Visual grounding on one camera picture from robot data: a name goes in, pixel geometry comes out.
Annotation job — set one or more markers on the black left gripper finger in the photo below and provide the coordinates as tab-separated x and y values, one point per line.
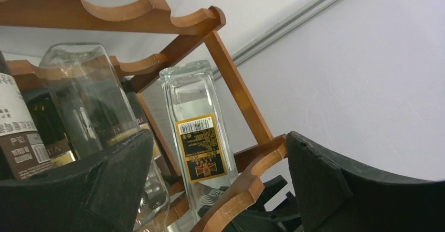
100	192

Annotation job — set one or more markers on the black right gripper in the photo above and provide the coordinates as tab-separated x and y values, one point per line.
337	193

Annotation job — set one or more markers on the clear bottle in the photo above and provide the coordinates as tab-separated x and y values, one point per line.
207	163
88	96

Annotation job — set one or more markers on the green bottle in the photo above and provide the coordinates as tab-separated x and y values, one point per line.
23	153

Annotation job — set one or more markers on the dark wine bottle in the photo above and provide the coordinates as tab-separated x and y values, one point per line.
50	127

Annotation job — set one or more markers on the brown wooden wine rack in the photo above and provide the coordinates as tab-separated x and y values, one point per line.
200	27

